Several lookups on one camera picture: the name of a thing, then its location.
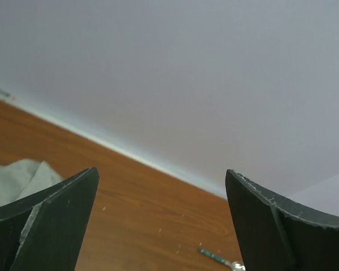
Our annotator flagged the spoon with teal handle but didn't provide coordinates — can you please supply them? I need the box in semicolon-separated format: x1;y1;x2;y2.
198;248;246;271

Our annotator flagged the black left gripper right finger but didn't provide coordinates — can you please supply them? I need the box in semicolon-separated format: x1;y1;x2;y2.
225;169;339;270

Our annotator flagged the grey cloth napkin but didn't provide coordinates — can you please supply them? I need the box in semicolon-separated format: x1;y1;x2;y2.
0;159;63;207

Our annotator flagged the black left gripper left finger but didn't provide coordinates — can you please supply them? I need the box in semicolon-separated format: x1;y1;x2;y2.
0;168;99;270

